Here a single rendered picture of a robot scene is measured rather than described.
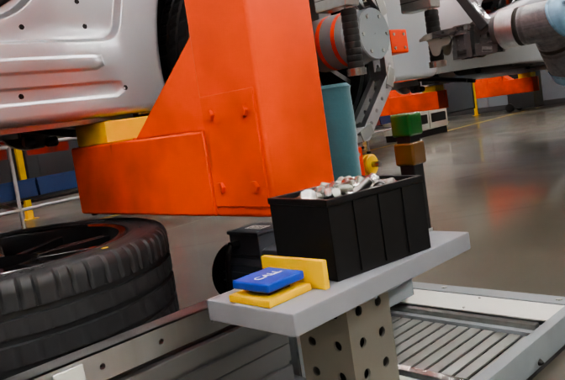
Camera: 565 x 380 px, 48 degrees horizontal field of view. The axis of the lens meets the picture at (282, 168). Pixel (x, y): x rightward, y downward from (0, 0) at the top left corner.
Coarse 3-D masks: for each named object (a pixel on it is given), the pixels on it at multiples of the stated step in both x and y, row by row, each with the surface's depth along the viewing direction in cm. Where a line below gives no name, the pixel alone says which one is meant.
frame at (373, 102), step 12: (360, 0) 184; (372, 0) 181; (384, 12) 185; (384, 60) 184; (372, 72) 188; (384, 72) 185; (372, 84) 187; (384, 84) 184; (372, 96) 182; (384, 96) 184; (360, 108) 183; (372, 108) 179; (360, 120) 182; (372, 120) 179; (360, 132) 175; (372, 132) 178
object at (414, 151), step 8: (400, 144) 110; (408, 144) 108; (416, 144) 109; (424, 144) 110; (400, 152) 110; (408, 152) 109; (416, 152) 109; (424, 152) 110; (400, 160) 110; (408, 160) 109; (416, 160) 109; (424, 160) 110
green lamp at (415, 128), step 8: (416, 112) 109; (392, 120) 110; (400, 120) 109; (408, 120) 108; (416, 120) 109; (392, 128) 110; (400, 128) 109; (408, 128) 108; (416, 128) 109; (400, 136) 109; (408, 136) 109
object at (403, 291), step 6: (408, 282) 191; (396, 288) 187; (402, 288) 189; (408, 288) 191; (390, 294) 185; (396, 294) 187; (402, 294) 189; (408, 294) 191; (390, 300) 185; (396, 300) 187; (402, 300) 189; (390, 306) 185
